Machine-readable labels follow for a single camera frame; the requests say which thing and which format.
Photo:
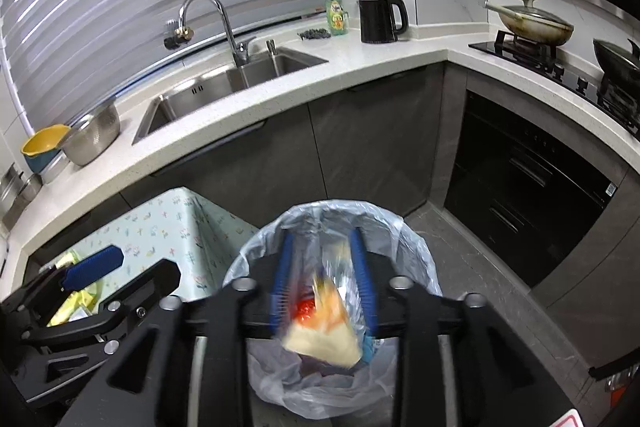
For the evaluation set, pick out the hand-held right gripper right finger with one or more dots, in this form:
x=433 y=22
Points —
x=364 y=277

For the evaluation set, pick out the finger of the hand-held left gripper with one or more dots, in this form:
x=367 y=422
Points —
x=95 y=268
x=150 y=282

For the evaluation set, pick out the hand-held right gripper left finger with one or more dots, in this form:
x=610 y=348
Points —
x=282 y=277

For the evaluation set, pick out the red plastic bag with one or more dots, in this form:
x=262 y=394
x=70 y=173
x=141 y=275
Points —
x=305 y=308

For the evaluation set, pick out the green snack bag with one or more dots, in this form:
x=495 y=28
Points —
x=75 y=304

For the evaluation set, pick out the trash bin with plastic liner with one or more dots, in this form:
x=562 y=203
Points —
x=400 y=237

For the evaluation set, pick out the blue and white wrapper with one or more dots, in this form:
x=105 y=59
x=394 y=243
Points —
x=372 y=347

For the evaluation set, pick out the large yellow snack packet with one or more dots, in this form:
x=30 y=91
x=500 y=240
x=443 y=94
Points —
x=325 y=342

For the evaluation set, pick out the floral tablecloth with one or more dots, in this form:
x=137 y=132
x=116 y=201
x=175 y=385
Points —
x=165 y=232

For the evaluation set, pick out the stacked steel pots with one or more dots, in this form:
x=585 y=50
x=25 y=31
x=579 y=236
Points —
x=20 y=192

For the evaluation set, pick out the blue basin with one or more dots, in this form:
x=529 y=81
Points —
x=35 y=164

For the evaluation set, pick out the large steel colander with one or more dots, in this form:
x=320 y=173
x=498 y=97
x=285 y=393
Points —
x=92 y=137

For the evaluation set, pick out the yellow colander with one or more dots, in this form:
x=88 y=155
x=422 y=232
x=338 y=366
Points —
x=42 y=139

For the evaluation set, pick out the grey kitchen cabinet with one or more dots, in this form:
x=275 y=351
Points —
x=360 y=132

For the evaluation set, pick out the black built-in oven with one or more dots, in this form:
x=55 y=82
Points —
x=525 y=187

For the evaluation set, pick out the steel sink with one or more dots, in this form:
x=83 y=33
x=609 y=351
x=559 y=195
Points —
x=240 y=77

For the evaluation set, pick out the dark scrubber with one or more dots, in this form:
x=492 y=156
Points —
x=315 y=33

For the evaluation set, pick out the black electric kettle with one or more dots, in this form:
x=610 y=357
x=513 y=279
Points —
x=377 y=19

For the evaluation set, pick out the green dish soap bottle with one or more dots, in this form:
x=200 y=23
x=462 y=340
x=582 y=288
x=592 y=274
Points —
x=337 y=19

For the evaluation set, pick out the chrome faucet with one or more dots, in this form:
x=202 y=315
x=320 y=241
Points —
x=220 y=17

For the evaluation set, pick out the black gas stove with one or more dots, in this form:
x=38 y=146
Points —
x=540 y=59

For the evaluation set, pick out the frying pan with glass lid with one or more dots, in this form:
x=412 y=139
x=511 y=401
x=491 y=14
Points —
x=535 y=29

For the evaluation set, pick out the black wok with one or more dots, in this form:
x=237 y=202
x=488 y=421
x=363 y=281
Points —
x=620 y=57

